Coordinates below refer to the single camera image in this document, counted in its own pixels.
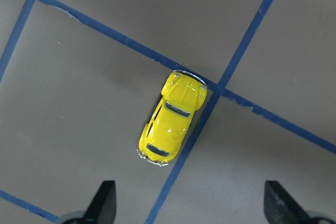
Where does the brown paper table cover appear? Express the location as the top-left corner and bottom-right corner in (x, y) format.
(1, 0), (335, 223)

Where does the yellow toy beetle car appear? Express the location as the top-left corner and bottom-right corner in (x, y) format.
(137, 70), (207, 167)

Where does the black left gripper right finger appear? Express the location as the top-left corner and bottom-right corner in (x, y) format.
(263, 180), (311, 224)

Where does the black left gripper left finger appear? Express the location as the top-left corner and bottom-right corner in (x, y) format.
(82, 180), (116, 224)

